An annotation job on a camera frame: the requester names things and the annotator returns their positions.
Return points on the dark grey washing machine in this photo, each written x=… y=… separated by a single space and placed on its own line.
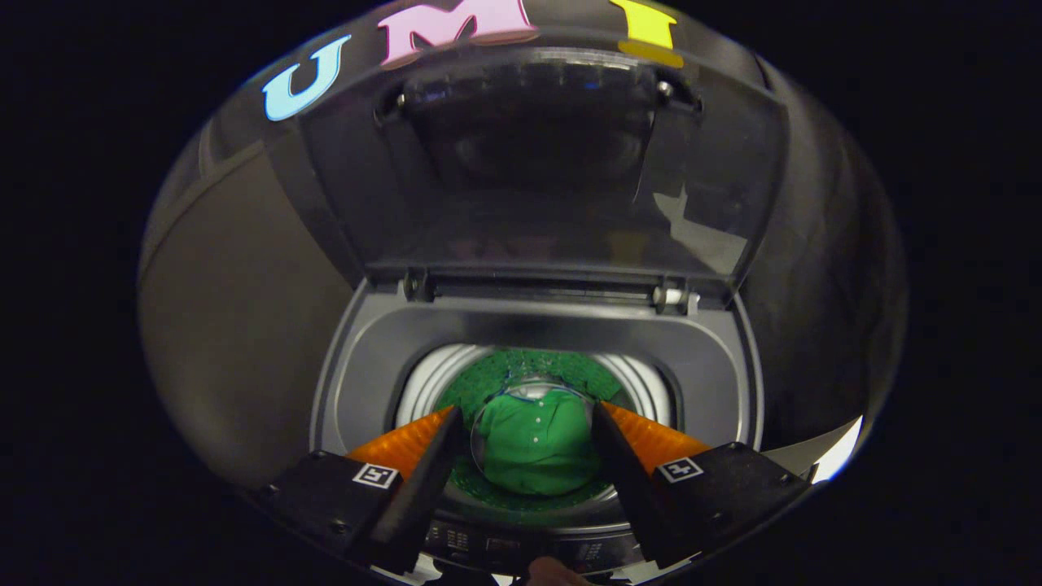
x=374 y=358

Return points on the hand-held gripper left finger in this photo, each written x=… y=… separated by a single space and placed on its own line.
x=423 y=488

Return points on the green polo shirt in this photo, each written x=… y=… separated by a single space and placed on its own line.
x=533 y=448

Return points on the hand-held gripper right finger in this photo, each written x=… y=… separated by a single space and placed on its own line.
x=627 y=488

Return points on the dark washing machine lid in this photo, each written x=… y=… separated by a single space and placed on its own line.
x=537 y=203

